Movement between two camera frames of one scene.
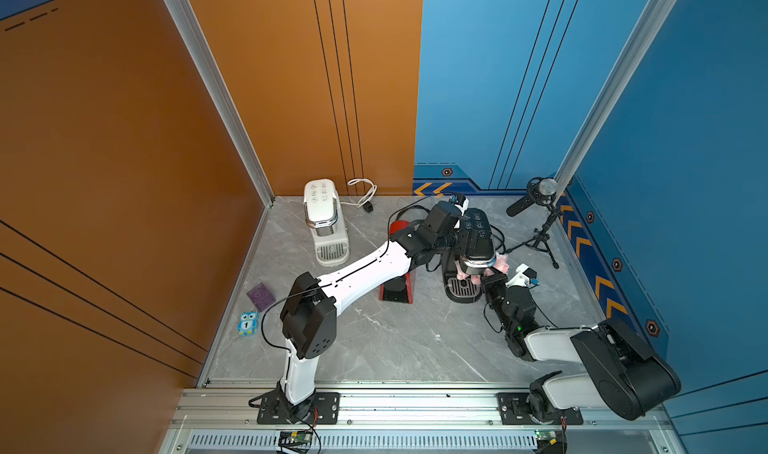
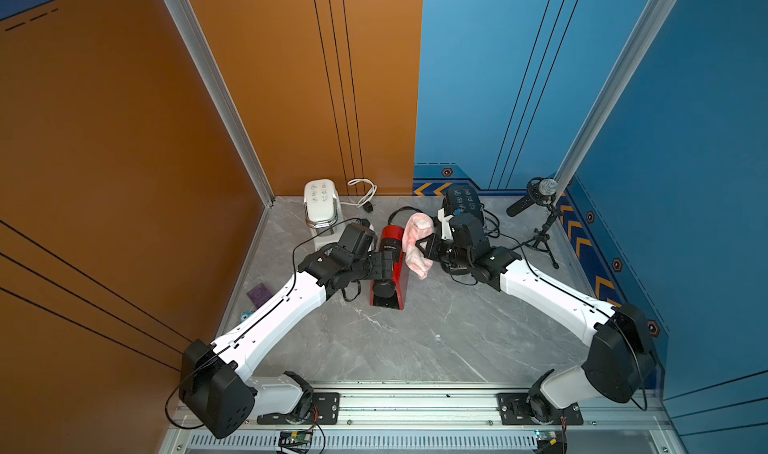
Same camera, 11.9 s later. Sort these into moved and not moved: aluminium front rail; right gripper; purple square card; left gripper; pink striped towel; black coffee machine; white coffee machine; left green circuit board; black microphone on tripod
Moved: pink striped towel; left gripper; right gripper; black coffee machine
Not moved: black microphone on tripod; aluminium front rail; purple square card; white coffee machine; left green circuit board
